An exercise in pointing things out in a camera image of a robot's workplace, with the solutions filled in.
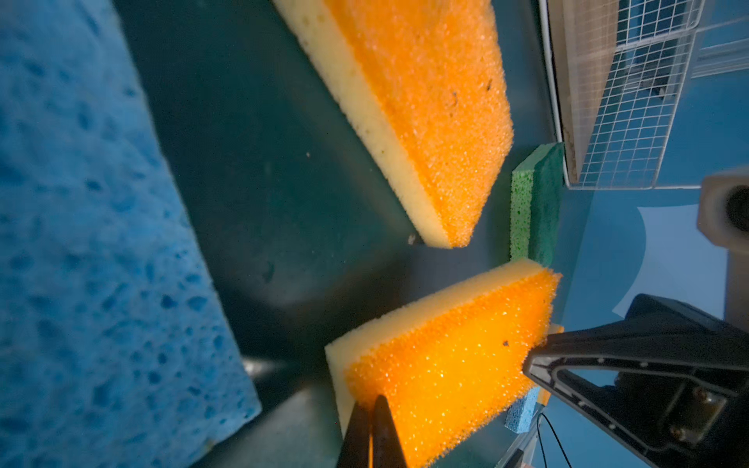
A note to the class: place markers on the orange sponge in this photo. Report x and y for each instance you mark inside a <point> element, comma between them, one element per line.
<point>450,363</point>
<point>423,86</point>

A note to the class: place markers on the white wire wooden shelf rack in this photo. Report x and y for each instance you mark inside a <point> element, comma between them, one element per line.
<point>620,71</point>

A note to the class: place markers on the blue sponge right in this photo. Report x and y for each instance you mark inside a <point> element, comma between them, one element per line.
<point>520,415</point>

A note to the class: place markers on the green sponge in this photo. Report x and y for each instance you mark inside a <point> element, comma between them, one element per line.
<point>536,191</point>

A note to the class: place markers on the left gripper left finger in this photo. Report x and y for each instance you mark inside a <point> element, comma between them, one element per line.
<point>371,438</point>

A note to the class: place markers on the blue sponge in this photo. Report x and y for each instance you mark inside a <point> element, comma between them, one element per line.
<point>520,415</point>
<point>115,351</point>

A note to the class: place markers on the blue sponge left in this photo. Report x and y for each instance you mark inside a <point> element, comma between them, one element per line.
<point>115,351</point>

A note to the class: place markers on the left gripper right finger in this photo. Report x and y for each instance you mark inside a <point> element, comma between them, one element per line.
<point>669,382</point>

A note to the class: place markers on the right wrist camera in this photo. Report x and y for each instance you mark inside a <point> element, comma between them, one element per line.
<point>723,209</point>

